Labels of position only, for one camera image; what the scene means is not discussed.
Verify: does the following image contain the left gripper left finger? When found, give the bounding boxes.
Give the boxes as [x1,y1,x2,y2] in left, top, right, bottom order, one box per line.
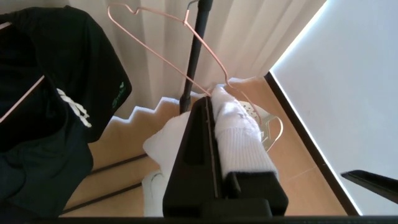
[163,96,223,217]

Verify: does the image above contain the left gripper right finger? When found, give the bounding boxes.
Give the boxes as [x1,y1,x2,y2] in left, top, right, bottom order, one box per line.
[223,172,289,217]

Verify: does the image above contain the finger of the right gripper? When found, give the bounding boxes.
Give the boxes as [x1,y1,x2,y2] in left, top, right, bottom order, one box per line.
[340,169,398,205]

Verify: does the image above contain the white printed garment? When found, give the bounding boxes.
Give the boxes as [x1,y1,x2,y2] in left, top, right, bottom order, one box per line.
[142,86,280,217]

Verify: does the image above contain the black shorts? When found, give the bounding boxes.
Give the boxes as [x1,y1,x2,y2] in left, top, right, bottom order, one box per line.
[0,5,133,218]

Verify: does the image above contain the pink clothes hanger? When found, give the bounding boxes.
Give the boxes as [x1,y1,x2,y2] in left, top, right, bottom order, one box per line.
[107,0,264,125]
[0,21,46,124]

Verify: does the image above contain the white laundry basket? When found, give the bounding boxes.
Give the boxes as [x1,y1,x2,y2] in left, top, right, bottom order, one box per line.
[239,101,284,153]

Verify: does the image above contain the black clothes rack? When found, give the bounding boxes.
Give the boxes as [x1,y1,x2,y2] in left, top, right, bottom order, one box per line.
[60,0,215,215]

